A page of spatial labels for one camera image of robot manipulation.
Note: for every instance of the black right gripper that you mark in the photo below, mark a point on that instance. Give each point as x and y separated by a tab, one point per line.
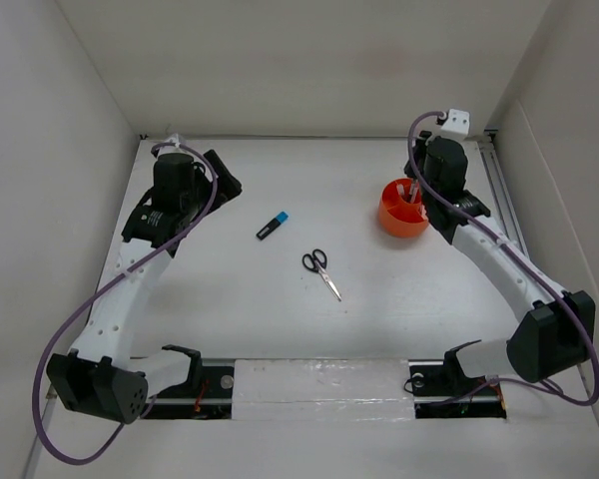
422	142

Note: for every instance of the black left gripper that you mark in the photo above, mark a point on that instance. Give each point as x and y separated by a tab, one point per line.
230	188

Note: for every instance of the orange round desk organizer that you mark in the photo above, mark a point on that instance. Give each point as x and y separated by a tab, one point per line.
399	218

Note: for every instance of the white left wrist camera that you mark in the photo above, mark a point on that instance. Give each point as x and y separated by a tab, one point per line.
175	140

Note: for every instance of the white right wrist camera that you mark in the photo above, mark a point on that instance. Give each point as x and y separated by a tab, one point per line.
454	125

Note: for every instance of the red gel pen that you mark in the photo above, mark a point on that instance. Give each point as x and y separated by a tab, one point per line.
413	191

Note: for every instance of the black handled scissors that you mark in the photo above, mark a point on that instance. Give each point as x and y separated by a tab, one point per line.
316	262

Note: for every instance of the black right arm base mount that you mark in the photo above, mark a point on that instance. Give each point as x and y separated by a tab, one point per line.
441	390

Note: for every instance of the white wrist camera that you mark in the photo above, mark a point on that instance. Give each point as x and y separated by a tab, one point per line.
175	140
454	125

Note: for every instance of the blue capped black highlighter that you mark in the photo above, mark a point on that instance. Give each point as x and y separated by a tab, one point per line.
272	225

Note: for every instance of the pink capped black highlighter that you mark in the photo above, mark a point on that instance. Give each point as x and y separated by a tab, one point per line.
422	212

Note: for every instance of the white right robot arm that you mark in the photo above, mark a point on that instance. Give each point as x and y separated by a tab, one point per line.
555	326

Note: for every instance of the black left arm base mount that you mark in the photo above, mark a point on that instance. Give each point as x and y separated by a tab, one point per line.
211	399

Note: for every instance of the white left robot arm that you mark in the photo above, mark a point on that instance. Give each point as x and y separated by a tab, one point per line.
99	375

